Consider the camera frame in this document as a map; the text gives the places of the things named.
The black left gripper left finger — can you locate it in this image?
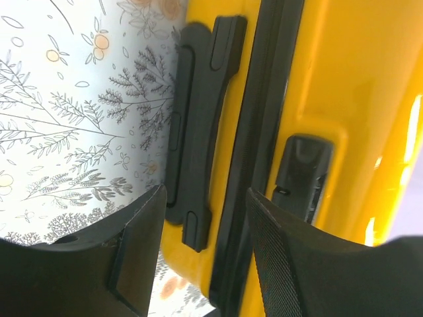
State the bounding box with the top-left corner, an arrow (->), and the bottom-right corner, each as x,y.
1,186 -> 167,316

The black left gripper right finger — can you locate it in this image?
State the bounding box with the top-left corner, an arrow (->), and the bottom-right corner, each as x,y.
247,189 -> 422,316

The yellow hard-shell suitcase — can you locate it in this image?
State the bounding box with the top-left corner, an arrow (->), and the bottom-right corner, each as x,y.
162,1 -> 422,316

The floral table cloth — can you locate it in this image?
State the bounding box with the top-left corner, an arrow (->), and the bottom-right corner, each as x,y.
0,0 -> 219,317

